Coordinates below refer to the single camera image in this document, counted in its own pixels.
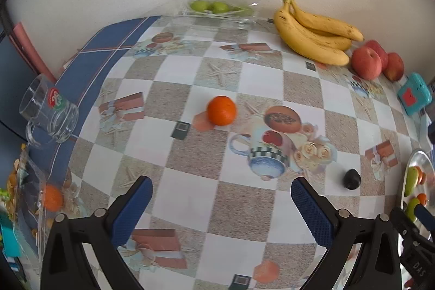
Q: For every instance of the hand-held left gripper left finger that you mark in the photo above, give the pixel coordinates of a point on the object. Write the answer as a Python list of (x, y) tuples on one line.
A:
[(134, 212)]

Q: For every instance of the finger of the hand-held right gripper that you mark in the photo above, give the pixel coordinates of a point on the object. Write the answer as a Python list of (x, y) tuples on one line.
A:
[(402, 223), (426, 215)]

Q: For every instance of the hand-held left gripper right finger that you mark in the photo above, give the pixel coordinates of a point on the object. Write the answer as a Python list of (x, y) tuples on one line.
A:
[(311, 212)]

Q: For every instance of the green jujube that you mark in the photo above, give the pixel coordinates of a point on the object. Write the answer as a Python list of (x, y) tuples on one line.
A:
[(412, 208), (410, 181)]

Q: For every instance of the orange tangerine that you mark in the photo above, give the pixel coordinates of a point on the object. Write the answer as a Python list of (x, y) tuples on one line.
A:
[(422, 176), (221, 110), (52, 197), (422, 199)]

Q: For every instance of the stainless steel basin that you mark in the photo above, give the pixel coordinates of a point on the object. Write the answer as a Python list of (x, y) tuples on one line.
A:
[(419, 159)]

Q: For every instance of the dark plum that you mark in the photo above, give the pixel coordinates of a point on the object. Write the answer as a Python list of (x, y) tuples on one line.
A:
[(351, 179)]

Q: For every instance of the printed checkered tablecloth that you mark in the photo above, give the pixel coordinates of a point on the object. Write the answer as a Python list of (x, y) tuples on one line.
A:
[(238, 181)]

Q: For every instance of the clear plastic container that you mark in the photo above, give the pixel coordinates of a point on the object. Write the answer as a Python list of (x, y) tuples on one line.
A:
[(30, 181)]

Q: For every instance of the teal house-shaped box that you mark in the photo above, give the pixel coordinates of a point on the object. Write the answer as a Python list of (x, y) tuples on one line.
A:
[(413, 96)]

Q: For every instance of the teal plastic item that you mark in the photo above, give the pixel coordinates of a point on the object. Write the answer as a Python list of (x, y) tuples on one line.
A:
[(8, 240)]

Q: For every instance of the clear glass mug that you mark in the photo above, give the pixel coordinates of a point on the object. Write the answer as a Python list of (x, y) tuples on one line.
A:
[(51, 113)]

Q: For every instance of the red apple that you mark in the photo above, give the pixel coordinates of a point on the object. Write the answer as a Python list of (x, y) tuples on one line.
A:
[(394, 66), (366, 64), (379, 48)]

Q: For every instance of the yellow banana bunch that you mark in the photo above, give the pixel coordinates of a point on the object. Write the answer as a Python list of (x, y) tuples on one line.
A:
[(306, 38)]

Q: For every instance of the clear plastic tray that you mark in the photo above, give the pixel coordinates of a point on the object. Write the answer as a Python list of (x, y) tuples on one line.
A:
[(204, 20)]

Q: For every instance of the small green fruit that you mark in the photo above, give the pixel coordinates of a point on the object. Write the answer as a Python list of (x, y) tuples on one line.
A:
[(220, 7), (199, 5)]

